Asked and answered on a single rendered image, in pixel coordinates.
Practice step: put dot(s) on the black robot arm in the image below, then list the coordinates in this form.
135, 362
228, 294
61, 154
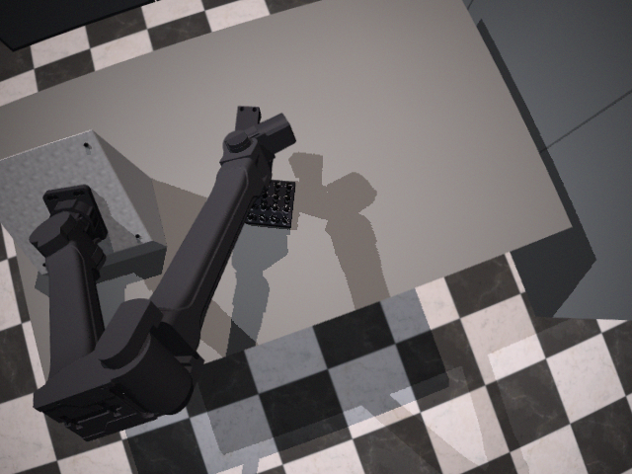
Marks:
157, 370

